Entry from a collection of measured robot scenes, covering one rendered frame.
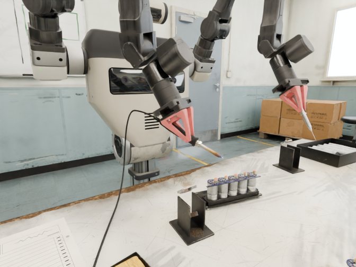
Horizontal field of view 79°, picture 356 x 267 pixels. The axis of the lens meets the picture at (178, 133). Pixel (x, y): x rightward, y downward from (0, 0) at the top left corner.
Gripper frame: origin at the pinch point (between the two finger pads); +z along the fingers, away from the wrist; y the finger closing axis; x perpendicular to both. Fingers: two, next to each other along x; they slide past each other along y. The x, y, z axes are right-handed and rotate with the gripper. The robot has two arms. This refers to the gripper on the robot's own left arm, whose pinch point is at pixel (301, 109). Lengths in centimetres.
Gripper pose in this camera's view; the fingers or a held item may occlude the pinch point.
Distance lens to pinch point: 78.1
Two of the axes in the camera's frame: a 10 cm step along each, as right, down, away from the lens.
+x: -3.2, 3.7, 8.7
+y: 9.2, -1.1, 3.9
